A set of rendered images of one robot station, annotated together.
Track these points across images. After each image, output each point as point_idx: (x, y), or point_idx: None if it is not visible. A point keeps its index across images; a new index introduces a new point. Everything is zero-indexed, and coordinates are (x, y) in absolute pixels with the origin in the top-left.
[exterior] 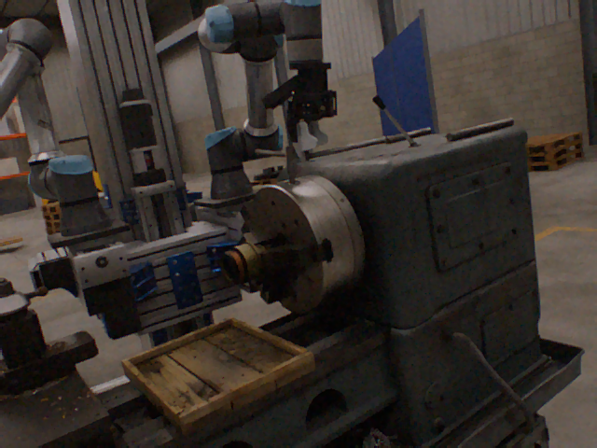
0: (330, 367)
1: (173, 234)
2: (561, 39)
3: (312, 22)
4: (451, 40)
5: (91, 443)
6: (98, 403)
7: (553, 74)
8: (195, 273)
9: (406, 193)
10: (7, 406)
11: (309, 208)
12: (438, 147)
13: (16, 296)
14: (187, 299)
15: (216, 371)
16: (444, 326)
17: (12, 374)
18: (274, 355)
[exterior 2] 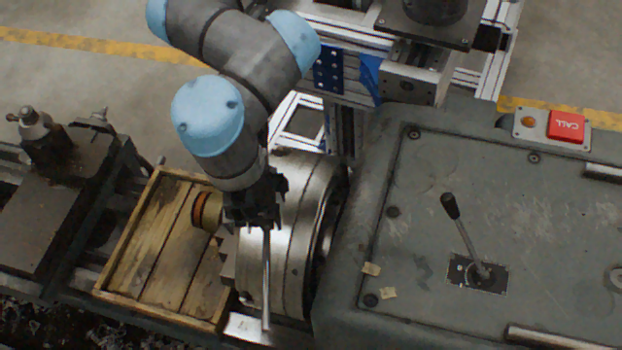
0: (240, 340)
1: (354, 1)
2: None
3: (204, 165)
4: None
5: (27, 275)
6: (44, 251)
7: None
8: (339, 70)
9: (341, 343)
10: (30, 187)
11: (244, 257)
12: (442, 341)
13: (32, 128)
14: (326, 86)
15: (175, 257)
16: None
17: (38, 167)
18: (214, 289)
